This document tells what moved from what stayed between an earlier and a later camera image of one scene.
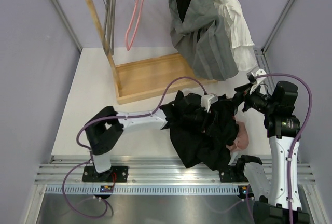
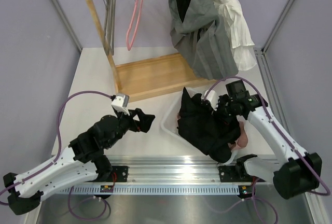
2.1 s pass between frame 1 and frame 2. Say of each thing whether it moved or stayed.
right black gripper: moved
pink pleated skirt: stayed
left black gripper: moved
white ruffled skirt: stayed
